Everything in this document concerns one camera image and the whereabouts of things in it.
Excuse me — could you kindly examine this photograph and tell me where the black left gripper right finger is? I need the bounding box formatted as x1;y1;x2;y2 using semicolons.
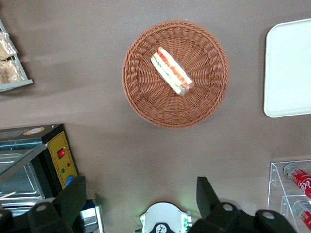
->
187;176;297;233

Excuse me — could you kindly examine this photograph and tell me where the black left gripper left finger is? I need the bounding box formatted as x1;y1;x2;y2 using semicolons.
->
0;176;87;233

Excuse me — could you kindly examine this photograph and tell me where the plastic-wrapped triangle sandwich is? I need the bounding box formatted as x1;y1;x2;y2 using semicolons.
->
150;47;195;97

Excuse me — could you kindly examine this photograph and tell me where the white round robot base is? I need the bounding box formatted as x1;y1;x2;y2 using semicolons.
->
139;202;193;233

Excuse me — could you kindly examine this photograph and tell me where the round brown wicker basket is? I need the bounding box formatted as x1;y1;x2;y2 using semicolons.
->
121;20;230;129

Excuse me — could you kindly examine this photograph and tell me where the white plastic tray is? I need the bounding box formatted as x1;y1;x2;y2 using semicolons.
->
263;18;311;118

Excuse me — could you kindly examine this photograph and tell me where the silver blue metal fitting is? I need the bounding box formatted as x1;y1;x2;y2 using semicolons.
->
79;198;105;233

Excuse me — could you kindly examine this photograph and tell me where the steel pan in warmer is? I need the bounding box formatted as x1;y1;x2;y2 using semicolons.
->
0;152;46;207

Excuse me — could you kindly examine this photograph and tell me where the black food warmer yellow panel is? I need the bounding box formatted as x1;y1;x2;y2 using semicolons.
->
0;123;79;216

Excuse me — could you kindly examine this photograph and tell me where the thin wooden skewer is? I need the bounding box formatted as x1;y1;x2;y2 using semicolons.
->
0;191;17;200

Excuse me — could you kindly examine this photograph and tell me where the clear acrylic can dispenser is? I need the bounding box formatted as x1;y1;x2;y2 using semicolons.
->
267;159;311;233

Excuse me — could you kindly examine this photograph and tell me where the red cola can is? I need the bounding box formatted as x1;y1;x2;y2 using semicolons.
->
283;162;311;199
292;200;311;231

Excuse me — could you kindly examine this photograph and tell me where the grey metal snack rack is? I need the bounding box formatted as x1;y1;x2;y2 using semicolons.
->
0;18;34;93

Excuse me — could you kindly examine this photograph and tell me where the clear bag of snacks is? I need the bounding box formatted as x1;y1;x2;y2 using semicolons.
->
0;31;18;61
0;59;26;84

